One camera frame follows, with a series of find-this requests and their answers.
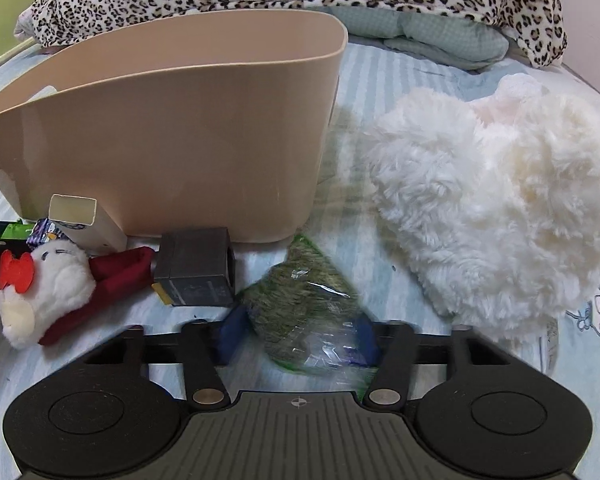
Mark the white chicken plush toy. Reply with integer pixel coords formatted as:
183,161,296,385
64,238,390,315
0,240,156,350

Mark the black small box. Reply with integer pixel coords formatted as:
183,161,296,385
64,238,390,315
152,228,235,307

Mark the white rectangular box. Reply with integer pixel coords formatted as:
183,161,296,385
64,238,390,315
47,194,128,255

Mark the purple printed small box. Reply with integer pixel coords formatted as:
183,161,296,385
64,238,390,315
27,218,67,249

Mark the beige plastic storage basket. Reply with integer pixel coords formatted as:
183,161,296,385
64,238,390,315
0,10,348,243

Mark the white fluffy plush toy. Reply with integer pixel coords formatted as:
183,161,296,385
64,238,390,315
366,74,600,340

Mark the light blue cartoon blanket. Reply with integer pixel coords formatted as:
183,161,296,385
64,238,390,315
540,259,600,461

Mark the light green quilted pillow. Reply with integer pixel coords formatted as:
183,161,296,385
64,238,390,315
323,6,509,70

